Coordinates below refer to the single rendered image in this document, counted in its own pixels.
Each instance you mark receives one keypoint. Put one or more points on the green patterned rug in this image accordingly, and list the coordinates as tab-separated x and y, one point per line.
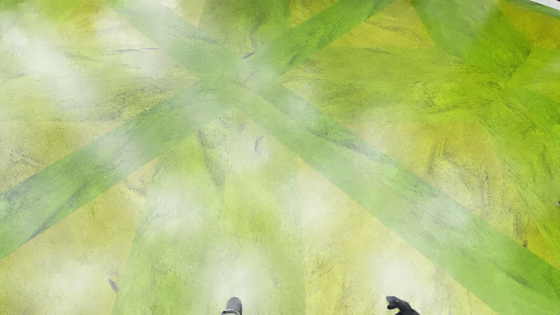
280	153

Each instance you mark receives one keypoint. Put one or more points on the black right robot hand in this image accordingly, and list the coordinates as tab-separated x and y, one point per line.
400	305

